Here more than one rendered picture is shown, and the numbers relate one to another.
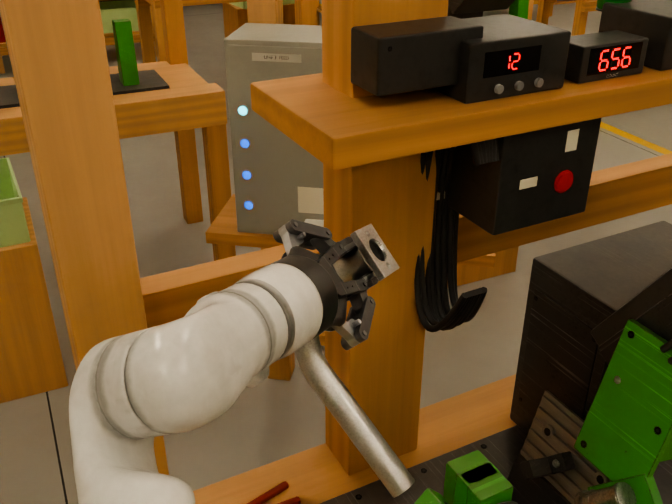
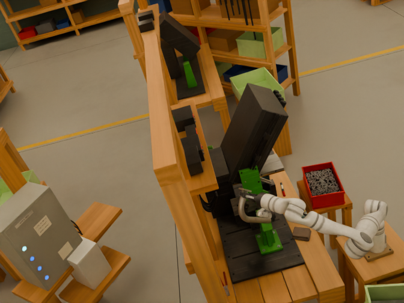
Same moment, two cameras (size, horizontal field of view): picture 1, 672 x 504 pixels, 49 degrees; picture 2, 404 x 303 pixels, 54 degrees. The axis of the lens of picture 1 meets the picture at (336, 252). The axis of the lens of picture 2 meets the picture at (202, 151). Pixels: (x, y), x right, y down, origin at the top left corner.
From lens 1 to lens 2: 1.63 m
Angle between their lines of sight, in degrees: 52
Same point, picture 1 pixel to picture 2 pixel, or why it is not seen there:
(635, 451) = (258, 189)
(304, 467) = not seen: hidden behind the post
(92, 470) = (308, 219)
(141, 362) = (300, 204)
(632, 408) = (251, 183)
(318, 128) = (209, 185)
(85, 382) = (296, 215)
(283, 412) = not seen: outside the picture
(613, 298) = (224, 172)
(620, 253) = not seen: hidden behind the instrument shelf
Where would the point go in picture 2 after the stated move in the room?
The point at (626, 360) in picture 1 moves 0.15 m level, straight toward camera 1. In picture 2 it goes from (244, 177) to (264, 186)
